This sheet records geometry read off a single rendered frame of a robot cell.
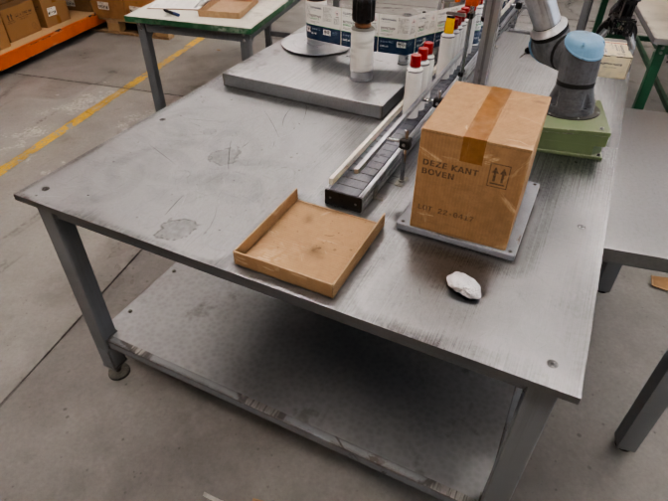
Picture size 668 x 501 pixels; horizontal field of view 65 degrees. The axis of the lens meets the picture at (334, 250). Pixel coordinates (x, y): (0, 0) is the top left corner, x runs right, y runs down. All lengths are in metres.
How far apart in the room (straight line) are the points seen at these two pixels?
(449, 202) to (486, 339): 0.34
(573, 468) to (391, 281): 1.06
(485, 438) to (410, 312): 0.68
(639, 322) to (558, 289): 1.33
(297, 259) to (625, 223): 0.87
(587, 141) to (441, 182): 0.68
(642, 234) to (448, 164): 0.58
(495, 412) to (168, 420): 1.11
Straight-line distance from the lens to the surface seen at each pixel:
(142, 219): 1.47
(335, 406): 1.72
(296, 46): 2.41
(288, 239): 1.32
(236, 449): 1.92
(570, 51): 1.85
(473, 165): 1.21
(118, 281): 2.60
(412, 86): 1.75
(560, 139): 1.81
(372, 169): 1.51
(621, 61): 2.15
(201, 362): 1.87
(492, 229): 1.29
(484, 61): 2.05
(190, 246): 1.34
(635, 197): 1.71
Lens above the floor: 1.65
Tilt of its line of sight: 40 degrees down
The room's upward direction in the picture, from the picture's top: 1 degrees clockwise
